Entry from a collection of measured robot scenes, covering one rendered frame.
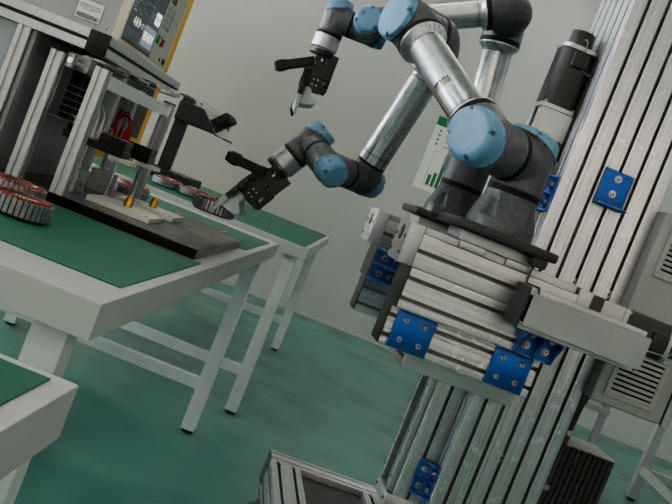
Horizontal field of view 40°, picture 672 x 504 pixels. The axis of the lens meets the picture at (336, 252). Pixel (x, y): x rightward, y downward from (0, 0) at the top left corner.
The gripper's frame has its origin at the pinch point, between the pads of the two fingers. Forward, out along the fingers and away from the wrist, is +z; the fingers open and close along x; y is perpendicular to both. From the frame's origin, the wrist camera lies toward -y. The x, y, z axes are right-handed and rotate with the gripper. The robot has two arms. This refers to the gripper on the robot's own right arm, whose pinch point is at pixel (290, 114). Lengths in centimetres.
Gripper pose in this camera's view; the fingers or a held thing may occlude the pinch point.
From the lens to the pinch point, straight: 265.6
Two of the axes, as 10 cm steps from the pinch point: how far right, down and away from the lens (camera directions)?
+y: 9.3, 3.6, 1.2
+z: -3.7, 9.3, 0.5
